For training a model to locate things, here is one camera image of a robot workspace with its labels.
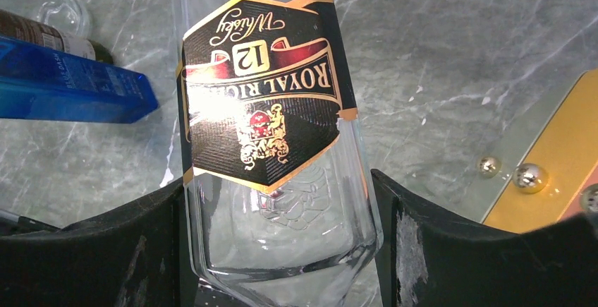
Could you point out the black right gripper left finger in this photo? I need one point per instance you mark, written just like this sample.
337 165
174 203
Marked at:
128 256

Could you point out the clear whisky bottle black label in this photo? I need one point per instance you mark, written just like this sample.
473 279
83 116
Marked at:
280 201

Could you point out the blue square glass bottle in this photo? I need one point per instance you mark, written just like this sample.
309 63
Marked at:
39 83

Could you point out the clear empty glass bottle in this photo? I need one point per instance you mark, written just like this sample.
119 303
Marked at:
71 16

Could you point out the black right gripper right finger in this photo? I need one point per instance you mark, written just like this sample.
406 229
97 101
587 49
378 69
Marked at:
434 257

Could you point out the dark green wine bottle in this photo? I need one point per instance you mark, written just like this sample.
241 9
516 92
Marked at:
31 31

